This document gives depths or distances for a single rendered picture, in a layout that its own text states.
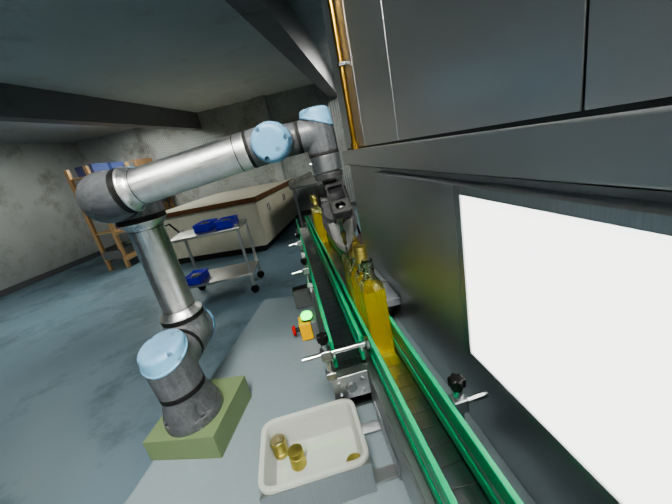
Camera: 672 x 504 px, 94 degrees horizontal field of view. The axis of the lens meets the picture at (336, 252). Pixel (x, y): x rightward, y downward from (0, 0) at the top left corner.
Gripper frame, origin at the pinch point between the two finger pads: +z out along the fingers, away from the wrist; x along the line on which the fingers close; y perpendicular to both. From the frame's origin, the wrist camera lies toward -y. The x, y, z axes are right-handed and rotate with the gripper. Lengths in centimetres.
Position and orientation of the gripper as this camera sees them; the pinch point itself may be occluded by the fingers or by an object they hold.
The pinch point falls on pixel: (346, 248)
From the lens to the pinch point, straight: 83.3
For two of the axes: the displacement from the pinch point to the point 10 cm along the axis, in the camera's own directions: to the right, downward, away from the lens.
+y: -1.2, -2.9, 9.5
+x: -9.7, 2.5, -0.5
